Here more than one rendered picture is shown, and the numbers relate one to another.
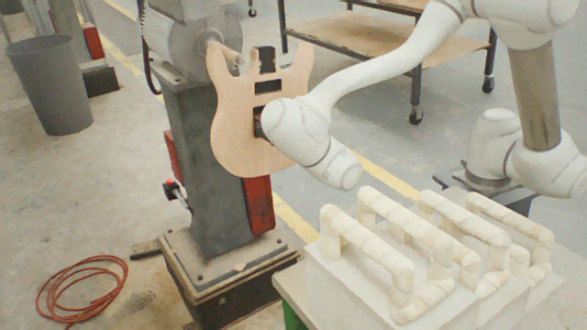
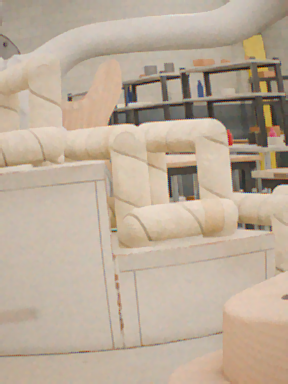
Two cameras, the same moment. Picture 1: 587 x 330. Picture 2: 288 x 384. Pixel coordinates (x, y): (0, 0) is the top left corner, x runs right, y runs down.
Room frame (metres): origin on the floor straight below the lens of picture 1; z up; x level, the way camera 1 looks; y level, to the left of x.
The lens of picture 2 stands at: (-0.52, -0.53, 1.13)
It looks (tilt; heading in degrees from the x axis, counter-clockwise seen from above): 3 degrees down; 13
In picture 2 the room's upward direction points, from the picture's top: 5 degrees counter-clockwise
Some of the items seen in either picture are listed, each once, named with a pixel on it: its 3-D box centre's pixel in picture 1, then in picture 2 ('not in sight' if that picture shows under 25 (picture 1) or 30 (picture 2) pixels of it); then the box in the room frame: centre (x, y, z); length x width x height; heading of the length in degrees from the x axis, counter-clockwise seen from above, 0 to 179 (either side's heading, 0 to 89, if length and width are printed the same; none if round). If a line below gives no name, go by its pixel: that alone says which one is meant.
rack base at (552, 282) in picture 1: (486, 262); not in sight; (0.74, -0.38, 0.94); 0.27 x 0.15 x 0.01; 34
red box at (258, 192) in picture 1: (249, 187); not in sight; (1.78, 0.25, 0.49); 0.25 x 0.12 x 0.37; 30
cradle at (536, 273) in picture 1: (531, 277); not in sight; (0.66, -0.44, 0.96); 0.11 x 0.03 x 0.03; 124
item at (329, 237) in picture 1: (330, 235); not in sight; (0.62, -0.04, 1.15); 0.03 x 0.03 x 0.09
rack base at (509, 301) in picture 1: (439, 281); (150, 281); (0.66, -0.25, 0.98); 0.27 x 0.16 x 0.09; 34
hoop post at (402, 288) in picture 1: (402, 292); not in sight; (0.48, -0.13, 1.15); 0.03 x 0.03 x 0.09
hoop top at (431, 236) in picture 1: (401, 217); (23, 75); (0.59, -0.15, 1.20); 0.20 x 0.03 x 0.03; 33
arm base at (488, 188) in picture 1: (484, 171); not in sight; (1.40, -0.65, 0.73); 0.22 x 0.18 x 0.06; 23
